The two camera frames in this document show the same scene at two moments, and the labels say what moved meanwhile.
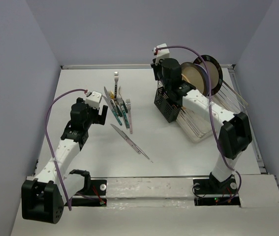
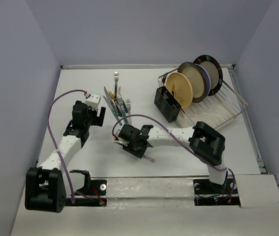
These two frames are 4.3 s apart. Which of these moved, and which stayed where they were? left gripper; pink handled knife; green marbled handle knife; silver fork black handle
Moved: pink handled knife
Stayed: left gripper; green marbled handle knife; silver fork black handle
